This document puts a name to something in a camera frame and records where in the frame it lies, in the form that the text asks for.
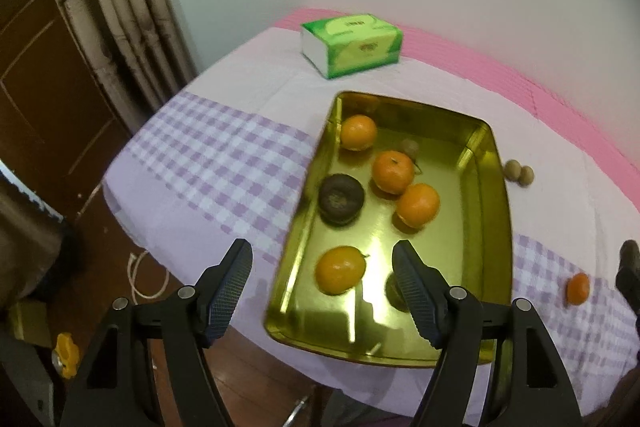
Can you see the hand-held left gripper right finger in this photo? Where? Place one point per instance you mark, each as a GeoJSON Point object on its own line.
{"type": "Point", "coordinates": [417, 292]}

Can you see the orange mandarin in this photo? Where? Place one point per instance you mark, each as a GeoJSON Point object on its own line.
{"type": "Point", "coordinates": [418, 205]}
{"type": "Point", "coordinates": [358, 132]}
{"type": "Point", "coordinates": [393, 172]}
{"type": "Point", "coordinates": [578, 288]}
{"type": "Point", "coordinates": [340, 269]}

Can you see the olive cardboard box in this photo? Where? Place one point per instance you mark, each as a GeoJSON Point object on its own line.
{"type": "Point", "coordinates": [30, 324]}

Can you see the green tissue pack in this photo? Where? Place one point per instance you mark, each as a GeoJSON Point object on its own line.
{"type": "Point", "coordinates": [355, 42]}

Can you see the beige patterned curtain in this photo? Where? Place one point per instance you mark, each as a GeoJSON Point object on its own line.
{"type": "Point", "coordinates": [125, 7]}

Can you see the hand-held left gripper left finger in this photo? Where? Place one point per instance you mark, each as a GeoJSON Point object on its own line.
{"type": "Point", "coordinates": [227, 292]}

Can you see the dark brown round fruit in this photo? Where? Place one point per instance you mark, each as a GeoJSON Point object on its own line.
{"type": "Point", "coordinates": [395, 291]}
{"type": "Point", "coordinates": [341, 199]}

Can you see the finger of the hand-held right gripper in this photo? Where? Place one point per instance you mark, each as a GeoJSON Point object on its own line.
{"type": "Point", "coordinates": [631, 272]}

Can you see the metal tube frame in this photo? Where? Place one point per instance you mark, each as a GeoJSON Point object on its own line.
{"type": "Point", "coordinates": [297, 409]}

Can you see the dark cloth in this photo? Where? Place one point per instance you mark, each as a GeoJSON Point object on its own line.
{"type": "Point", "coordinates": [30, 247]}

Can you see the yellow plastic knob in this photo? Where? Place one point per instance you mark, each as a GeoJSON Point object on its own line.
{"type": "Point", "coordinates": [66, 353]}

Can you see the small tan round fruit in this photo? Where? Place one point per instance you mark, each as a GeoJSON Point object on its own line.
{"type": "Point", "coordinates": [528, 174]}
{"type": "Point", "coordinates": [512, 169]}
{"type": "Point", "coordinates": [410, 148]}

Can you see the gold metal tin tray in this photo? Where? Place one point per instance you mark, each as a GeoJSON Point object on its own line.
{"type": "Point", "coordinates": [450, 257]}

